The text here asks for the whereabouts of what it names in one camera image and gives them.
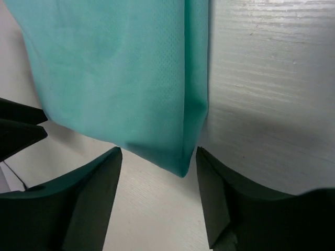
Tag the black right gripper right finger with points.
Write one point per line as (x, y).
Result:
(241, 214)

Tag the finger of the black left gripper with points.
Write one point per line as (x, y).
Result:
(14, 111)
(16, 136)

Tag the teal t shirt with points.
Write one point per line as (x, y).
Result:
(132, 73)

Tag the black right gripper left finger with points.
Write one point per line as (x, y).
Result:
(71, 212)

